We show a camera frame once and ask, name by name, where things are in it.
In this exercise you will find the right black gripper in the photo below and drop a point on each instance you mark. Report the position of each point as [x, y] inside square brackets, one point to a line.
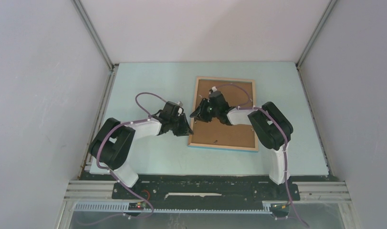
[199, 113]

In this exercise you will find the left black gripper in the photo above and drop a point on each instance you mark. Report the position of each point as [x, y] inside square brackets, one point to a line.
[186, 129]

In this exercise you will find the brown backing board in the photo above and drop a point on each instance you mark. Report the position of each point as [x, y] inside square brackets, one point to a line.
[237, 132]

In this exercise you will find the wooden picture frame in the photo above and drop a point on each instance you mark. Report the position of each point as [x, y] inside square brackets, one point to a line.
[225, 147]

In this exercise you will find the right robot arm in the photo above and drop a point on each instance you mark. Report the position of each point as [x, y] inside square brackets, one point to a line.
[271, 127]

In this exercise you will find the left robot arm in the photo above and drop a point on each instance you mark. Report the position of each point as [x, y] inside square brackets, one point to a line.
[111, 146]

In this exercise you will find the aluminium mounting profile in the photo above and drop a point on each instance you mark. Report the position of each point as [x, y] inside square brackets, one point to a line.
[98, 195]

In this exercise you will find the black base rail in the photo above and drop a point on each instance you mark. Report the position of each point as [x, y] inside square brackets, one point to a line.
[228, 193]

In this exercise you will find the left corner aluminium post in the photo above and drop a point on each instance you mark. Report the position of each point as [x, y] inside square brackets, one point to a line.
[86, 20]

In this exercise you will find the corner aluminium post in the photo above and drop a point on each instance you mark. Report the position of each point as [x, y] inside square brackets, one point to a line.
[86, 20]
[320, 25]

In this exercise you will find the right corner aluminium post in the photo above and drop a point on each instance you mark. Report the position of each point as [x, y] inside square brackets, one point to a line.
[320, 25]

